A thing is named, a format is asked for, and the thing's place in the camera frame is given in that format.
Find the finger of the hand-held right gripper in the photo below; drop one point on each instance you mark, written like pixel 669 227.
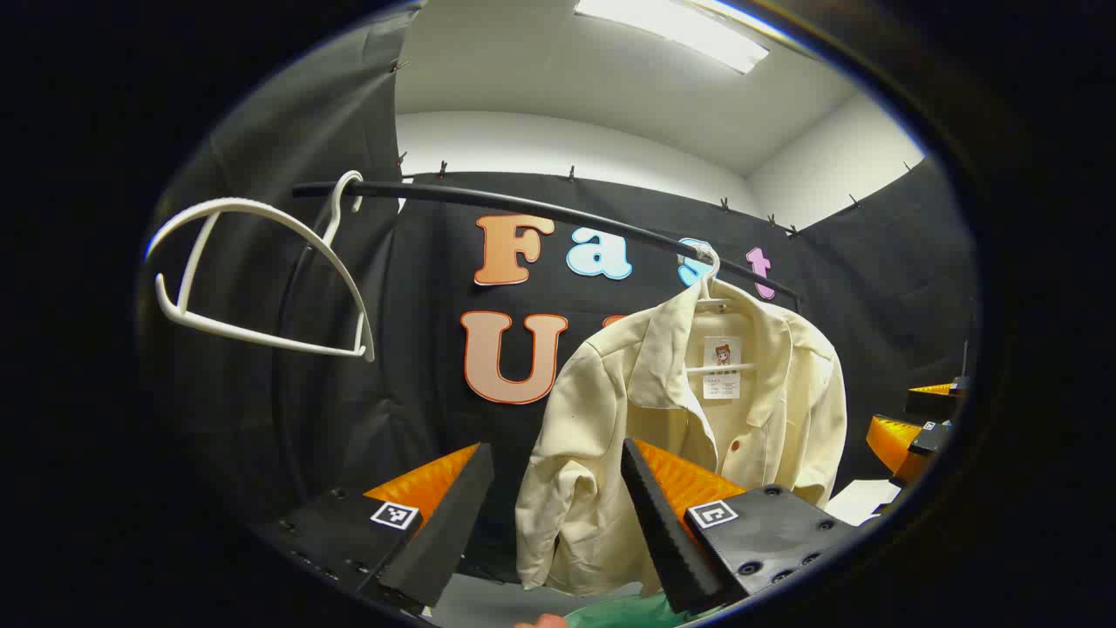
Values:
pixel 937 406
pixel 894 440

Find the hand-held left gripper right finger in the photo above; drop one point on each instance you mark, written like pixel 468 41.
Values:
pixel 667 541

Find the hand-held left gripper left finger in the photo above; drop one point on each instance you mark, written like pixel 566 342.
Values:
pixel 445 532

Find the green laundry hamper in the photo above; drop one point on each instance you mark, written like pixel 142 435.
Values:
pixel 628 615

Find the cream button shirt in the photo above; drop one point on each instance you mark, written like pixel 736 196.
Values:
pixel 593 419

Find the white plastic hanger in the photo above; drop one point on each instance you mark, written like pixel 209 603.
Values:
pixel 711 302
pixel 228 203

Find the black clothes rack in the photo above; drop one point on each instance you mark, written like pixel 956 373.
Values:
pixel 523 206

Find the white sheet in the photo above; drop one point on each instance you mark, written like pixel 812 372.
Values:
pixel 859 501

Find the ceiling light panel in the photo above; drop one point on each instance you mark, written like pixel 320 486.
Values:
pixel 680 26

